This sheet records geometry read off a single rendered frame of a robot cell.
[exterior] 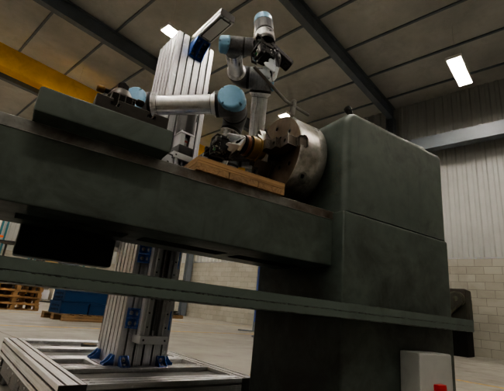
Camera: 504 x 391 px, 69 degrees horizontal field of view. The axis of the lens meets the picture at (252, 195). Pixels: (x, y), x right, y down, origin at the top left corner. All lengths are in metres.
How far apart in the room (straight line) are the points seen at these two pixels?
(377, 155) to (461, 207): 10.45
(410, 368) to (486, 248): 10.18
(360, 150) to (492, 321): 10.03
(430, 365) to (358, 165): 0.69
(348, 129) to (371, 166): 0.16
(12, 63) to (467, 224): 13.05
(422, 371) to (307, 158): 0.77
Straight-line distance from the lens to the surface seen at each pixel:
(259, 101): 1.99
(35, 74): 12.21
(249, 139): 1.30
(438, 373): 1.45
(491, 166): 12.09
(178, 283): 0.81
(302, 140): 1.30
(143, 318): 1.78
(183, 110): 1.64
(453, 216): 11.84
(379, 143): 1.49
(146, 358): 1.90
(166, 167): 0.98
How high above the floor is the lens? 0.51
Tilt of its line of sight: 18 degrees up
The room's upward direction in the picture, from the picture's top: 6 degrees clockwise
